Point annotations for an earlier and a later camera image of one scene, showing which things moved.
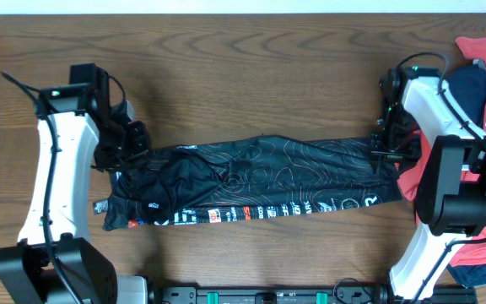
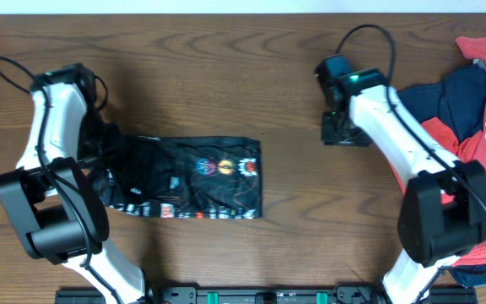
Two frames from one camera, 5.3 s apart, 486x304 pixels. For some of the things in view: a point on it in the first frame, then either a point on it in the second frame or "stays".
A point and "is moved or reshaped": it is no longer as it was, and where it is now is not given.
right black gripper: x=409 y=155 → x=332 y=135
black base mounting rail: x=337 y=292 stays
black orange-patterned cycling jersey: x=270 y=176 is moved or reshaped
